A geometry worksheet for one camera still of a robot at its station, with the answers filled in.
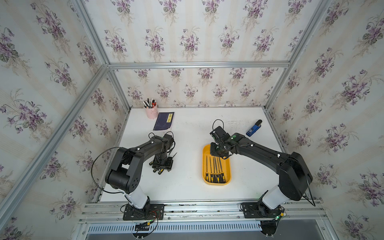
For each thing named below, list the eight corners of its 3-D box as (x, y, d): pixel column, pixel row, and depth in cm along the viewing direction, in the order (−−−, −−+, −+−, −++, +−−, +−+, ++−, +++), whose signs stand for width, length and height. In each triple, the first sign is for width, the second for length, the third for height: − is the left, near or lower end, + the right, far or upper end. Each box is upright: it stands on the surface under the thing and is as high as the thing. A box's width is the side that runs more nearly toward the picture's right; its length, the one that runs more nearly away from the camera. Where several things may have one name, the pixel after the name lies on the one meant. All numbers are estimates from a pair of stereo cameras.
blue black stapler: (246, 134, 106) (248, 129, 102) (256, 123, 113) (259, 118, 108) (250, 137, 105) (253, 132, 100) (260, 126, 111) (263, 121, 107)
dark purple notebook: (154, 130, 108) (153, 128, 106) (157, 114, 119) (157, 112, 116) (172, 130, 109) (171, 128, 106) (173, 114, 119) (173, 112, 117)
